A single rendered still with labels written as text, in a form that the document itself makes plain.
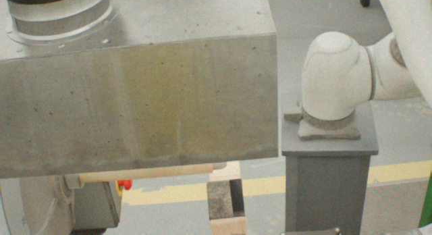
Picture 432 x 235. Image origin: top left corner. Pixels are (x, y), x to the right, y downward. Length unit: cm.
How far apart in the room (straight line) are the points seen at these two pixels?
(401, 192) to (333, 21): 151
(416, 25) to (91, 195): 66
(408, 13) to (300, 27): 263
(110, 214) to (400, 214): 154
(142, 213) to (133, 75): 198
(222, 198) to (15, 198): 25
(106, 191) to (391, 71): 83
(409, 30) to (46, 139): 65
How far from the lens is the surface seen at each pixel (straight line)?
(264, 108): 55
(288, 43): 347
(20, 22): 56
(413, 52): 100
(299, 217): 185
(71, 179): 80
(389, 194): 253
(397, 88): 162
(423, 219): 151
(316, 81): 159
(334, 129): 168
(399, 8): 104
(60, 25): 54
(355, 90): 161
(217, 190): 73
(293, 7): 388
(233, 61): 52
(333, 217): 186
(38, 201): 75
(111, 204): 114
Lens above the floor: 178
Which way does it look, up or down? 37 degrees down
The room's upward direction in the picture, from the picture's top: 5 degrees counter-clockwise
